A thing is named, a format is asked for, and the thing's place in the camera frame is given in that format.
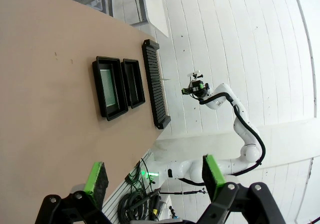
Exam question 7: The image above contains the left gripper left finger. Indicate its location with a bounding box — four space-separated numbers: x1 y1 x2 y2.
34 160 114 224

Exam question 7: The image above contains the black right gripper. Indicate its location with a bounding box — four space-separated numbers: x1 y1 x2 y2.
181 79 211 101

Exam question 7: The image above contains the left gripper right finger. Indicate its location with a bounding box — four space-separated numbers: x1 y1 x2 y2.
197 154 287 224

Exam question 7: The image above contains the green circuit board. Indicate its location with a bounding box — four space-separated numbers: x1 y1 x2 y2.
99 68 120 108

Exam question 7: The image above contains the small black ESD tray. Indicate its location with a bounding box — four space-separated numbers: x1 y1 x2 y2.
120 58 146 109

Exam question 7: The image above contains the large black ESD tray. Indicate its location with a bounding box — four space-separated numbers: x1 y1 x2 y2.
91 55 130 122

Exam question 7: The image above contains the black slotted board rack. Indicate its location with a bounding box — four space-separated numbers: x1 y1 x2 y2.
141 38 172 130

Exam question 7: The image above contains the white side table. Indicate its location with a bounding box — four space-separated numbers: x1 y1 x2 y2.
129 0 171 39

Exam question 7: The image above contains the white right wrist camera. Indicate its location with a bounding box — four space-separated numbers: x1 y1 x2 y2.
187 69 203 79

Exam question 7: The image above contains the bundle of black cables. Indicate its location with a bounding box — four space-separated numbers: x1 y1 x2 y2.
101 150 155 224

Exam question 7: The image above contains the thin black cable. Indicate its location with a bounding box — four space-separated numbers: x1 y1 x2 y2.
159 186 209 196

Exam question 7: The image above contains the green cable bundle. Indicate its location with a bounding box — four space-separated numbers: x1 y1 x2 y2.
124 157 148 192

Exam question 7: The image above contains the coiled black cable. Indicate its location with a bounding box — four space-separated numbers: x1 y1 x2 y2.
117 187 162 222

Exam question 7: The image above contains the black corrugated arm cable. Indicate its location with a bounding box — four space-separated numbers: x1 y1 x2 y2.
199 91 266 177

